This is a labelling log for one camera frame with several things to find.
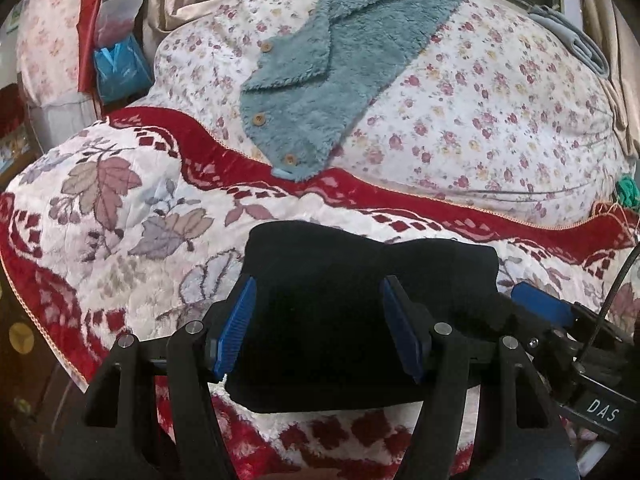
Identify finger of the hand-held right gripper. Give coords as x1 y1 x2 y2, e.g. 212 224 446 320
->
510 281 576 331

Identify beige curtain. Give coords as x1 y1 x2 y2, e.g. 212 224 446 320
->
570 0 640 157
142 0 207 61

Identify teal fleece garment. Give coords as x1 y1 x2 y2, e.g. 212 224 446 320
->
239 0 477 182

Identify black cable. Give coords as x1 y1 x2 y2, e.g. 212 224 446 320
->
577 242 640 363

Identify floral pillow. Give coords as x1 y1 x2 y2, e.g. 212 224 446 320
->
15 0 99 136

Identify clear plastic bag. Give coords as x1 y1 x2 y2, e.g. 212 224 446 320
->
97 0 147 50

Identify black pants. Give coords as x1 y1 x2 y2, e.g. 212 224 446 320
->
225 220 501 414

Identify red printed box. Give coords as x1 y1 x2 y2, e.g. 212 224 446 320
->
0 84 43 173

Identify blue plastic bag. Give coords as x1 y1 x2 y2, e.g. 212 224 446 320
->
92 35 154 104

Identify grey folded cloth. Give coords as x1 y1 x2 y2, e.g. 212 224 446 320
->
527 4 612 79

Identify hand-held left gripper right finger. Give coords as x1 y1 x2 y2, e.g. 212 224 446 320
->
378 277 581 480

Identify red cloth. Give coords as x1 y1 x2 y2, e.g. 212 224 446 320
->
77 0 110 94

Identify green yarn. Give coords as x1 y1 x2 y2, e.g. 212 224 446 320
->
616 175 640 209

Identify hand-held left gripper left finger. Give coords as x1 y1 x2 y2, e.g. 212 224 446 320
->
52 276 259 480

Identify floral quilt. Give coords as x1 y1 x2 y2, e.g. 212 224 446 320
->
150 0 632 229

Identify red and white floral blanket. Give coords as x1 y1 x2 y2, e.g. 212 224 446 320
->
0 107 640 480

